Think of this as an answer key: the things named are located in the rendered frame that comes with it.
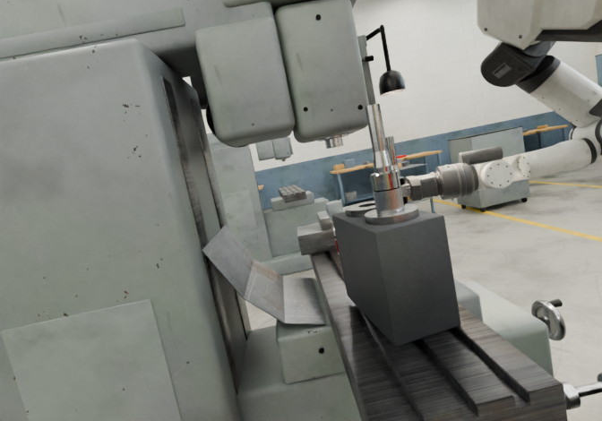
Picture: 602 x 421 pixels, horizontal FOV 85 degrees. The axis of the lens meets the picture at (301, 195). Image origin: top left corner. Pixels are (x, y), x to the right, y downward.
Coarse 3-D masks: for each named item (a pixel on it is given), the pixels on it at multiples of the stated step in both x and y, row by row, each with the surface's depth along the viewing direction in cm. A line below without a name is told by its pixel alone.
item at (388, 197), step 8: (376, 184) 54; (384, 184) 54; (392, 184) 54; (376, 192) 55; (384, 192) 54; (392, 192) 54; (400, 192) 55; (376, 200) 55; (384, 200) 54; (392, 200) 54; (400, 200) 54; (376, 208) 56; (384, 208) 54; (392, 208) 54; (400, 208) 54
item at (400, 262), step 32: (352, 224) 59; (384, 224) 53; (416, 224) 51; (352, 256) 63; (384, 256) 50; (416, 256) 51; (448, 256) 52; (352, 288) 67; (384, 288) 51; (416, 288) 52; (448, 288) 53; (384, 320) 53; (416, 320) 52; (448, 320) 53
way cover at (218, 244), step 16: (224, 240) 93; (208, 256) 75; (224, 256) 84; (240, 256) 96; (224, 272) 76; (240, 272) 86; (256, 272) 97; (272, 272) 106; (240, 288) 78; (256, 288) 86; (272, 288) 93; (288, 288) 99; (304, 288) 99; (256, 304) 77; (272, 304) 83; (288, 304) 88; (304, 304) 88; (288, 320) 79; (304, 320) 79; (320, 320) 80
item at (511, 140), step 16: (512, 128) 468; (464, 144) 477; (480, 144) 463; (496, 144) 467; (512, 144) 470; (480, 192) 469; (496, 192) 472; (512, 192) 476; (528, 192) 480; (464, 208) 518; (480, 208) 479
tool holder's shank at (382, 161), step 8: (376, 104) 53; (368, 112) 54; (376, 112) 53; (368, 120) 54; (376, 120) 54; (376, 128) 54; (376, 136) 54; (384, 136) 54; (376, 144) 54; (384, 144) 54; (376, 152) 54; (384, 152) 54; (376, 160) 55; (384, 160) 54; (376, 168) 55; (384, 168) 54
